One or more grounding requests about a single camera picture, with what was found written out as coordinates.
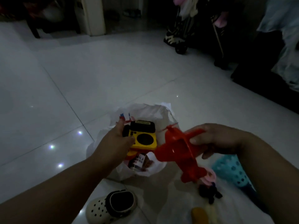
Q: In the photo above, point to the red plush toy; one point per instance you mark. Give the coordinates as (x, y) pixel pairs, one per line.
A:
(177, 149)

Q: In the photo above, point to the black yellow device toy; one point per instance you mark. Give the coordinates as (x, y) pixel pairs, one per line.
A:
(142, 126)

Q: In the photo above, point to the pink cupcake toy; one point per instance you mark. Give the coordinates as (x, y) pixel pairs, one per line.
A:
(209, 178)

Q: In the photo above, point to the yellow gourd toy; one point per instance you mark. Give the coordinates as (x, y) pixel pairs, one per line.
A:
(199, 215)

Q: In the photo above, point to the silver spray can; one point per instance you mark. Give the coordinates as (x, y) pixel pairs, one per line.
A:
(139, 160)

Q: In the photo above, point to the person's right forearm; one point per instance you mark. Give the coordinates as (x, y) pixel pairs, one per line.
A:
(273, 174)

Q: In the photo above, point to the person's left forearm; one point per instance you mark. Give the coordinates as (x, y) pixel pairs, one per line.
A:
(53, 195)

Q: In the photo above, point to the white plastic bag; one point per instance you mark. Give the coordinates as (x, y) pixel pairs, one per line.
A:
(151, 114)

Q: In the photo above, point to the dark baby stroller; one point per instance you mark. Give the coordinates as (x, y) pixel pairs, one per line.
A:
(198, 27)

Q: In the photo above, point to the dark wooden table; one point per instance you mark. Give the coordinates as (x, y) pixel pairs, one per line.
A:
(46, 13)

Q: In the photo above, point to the person's right hand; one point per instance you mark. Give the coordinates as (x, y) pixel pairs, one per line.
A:
(219, 139)

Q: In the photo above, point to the yellow music player toy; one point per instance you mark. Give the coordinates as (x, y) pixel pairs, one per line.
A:
(142, 139)

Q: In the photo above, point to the cream clog shoe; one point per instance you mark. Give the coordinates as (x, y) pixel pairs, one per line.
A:
(112, 206)

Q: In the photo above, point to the teal perforated catch cup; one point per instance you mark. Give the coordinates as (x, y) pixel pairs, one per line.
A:
(231, 170)

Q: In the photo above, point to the person's left hand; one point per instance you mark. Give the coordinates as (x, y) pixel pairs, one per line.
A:
(114, 146)

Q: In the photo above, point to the grey fabric sofa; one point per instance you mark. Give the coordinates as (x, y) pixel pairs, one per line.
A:
(268, 79)

